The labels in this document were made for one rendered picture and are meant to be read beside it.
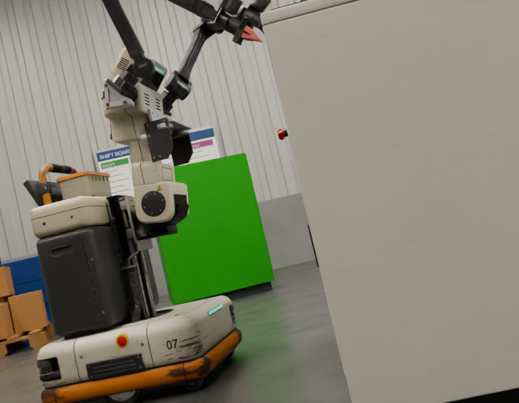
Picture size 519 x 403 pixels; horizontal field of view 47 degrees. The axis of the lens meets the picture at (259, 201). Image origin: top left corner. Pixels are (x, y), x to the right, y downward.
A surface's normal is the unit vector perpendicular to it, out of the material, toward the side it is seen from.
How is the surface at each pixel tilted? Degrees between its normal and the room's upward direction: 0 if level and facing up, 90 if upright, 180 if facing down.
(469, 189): 90
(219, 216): 90
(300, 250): 90
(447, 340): 90
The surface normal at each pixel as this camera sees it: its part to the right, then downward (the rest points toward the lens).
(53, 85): 0.05, -0.07
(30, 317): 0.31, -0.13
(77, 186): -0.19, 0.03
